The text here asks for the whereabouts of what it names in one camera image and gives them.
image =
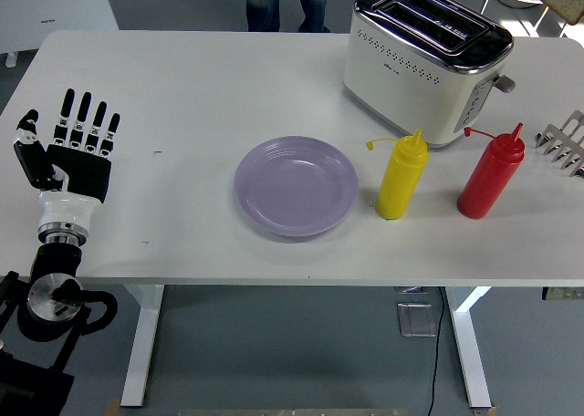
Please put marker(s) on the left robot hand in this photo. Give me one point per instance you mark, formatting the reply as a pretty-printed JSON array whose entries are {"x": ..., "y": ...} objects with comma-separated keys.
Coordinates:
[{"x": 82, "y": 174}]

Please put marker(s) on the purple round plate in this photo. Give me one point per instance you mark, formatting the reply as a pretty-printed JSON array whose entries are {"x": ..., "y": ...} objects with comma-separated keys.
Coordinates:
[{"x": 296, "y": 188}]

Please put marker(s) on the white chrome two-slot toaster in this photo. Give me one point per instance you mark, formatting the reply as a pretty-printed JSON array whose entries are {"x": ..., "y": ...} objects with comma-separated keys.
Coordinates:
[{"x": 401, "y": 83}]

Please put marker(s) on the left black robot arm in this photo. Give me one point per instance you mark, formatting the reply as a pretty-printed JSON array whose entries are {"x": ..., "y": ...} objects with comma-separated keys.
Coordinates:
[{"x": 50, "y": 297}]

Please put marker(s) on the metal floor socket plate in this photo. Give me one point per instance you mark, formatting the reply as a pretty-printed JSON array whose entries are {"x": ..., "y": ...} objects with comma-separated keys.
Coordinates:
[{"x": 416, "y": 320}]

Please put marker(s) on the white heater unit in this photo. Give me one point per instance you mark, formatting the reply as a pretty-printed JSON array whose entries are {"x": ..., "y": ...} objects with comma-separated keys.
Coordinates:
[{"x": 55, "y": 10}]

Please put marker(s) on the white table leg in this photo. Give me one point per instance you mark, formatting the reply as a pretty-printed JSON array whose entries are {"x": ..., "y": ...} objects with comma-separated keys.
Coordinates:
[
  {"x": 470, "y": 352},
  {"x": 143, "y": 343}
]

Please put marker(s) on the cardboard scrap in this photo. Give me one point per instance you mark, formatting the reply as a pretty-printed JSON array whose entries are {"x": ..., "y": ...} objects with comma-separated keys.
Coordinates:
[{"x": 113, "y": 408}]

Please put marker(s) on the person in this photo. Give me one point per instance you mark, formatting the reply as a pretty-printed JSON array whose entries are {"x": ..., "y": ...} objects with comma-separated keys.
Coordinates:
[{"x": 262, "y": 5}]

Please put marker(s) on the yellow squeeze bottle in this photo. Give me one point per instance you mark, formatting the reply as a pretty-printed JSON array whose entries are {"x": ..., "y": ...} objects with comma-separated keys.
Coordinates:
[{"x": 399, "y": 183}]

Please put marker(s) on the red squeeze bottle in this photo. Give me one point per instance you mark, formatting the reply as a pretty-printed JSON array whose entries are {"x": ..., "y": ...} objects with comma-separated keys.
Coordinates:
[{"x": 488, "y": 183}]

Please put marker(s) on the metal toast rack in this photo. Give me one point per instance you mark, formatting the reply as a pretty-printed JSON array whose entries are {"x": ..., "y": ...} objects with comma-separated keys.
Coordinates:
[{"x": 559, "y": 135}]

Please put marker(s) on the under-table power strip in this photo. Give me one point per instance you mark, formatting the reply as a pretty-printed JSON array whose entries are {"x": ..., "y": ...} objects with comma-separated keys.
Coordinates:
[{"x": 563, "y": 294}]

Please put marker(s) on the metal under-table bracket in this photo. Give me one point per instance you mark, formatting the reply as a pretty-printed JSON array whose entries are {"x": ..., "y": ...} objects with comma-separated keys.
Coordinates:
[{"x": 411, "y": 290}]

